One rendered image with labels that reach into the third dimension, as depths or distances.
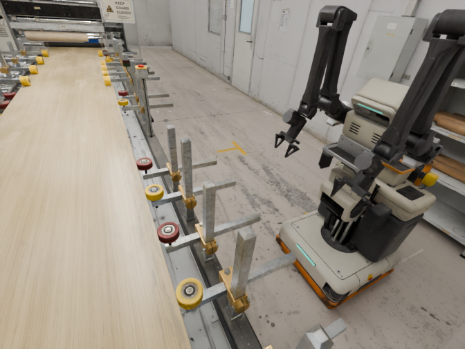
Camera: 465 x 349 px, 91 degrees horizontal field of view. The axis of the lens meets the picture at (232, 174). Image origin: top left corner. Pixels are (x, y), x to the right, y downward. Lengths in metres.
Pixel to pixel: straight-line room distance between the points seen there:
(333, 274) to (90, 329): 1.34
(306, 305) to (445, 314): 0.97
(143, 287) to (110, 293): 0.09
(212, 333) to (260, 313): 0.77
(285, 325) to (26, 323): 1.34
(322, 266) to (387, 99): 1.07
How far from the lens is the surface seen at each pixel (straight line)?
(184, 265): 1.15
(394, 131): 0.94
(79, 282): 0.87
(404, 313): 2.17
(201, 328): 1.03
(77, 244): 0.97
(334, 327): 0.90
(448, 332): 2.27
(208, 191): 0.76
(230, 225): 1.03
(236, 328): 0.95
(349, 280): 1.73
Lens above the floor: 1.58
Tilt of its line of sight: 36 degrees down
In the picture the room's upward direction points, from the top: 5 degrees clockwise
